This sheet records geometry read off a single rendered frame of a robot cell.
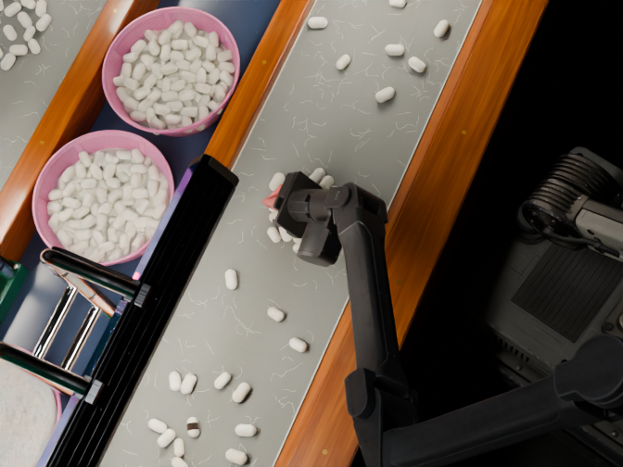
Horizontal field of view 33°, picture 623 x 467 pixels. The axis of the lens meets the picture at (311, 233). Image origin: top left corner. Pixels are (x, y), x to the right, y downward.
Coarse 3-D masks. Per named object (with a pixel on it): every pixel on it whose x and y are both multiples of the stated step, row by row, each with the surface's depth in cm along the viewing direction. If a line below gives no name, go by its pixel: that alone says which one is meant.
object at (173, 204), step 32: (192, 160) 162; (192, 192) 156; (224, 192) 160; (160, 224) 159; (192, 224) 156; (160, 256) 153; (192, 256) 157; (160, 288) 154; (128, 320) 150; (160, 320) 154; (96, 352) 153; (128, 352) 151; (128, 384) 151; (64, 416) 150; (96, 416) 148; (64, 448) 145; (96, 448) 149
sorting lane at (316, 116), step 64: (320, 0) 206; (384, 0) 205; (448, 0) 203; (320, 64) 202; (384, 64) 200; (448, 64) 199; (256, 128) 199; (320, 128) 197; (384, 128) 196; (256, 192) 195; (384, 192) 192; (256, 256) 191; (192, 320) 188; (256, 320) 187; (320, 320) 185; (256, 384) 183; (128, 448) 182; (192, 448) 181; (256, 448) 179
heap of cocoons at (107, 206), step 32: (96, 160) 200; (128, 160) 202; (64, 192) 199; (96, 192) 199; (128, 192) 198; (160, 192) 196; (64, 224) 199; (96, 224) 196; (128, 224) 195; (96, 256) 194
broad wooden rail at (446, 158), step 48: (528, 0) 198; (480, 48) 196; (528, 48) 195; (480, 96) 193; (432, 144) 191; (480, 144) 190; (432, 192) 188; (432, 240) 185; (432, 288) 190; (336, 336) 183; (336, 384) 179; (336, 432) 176
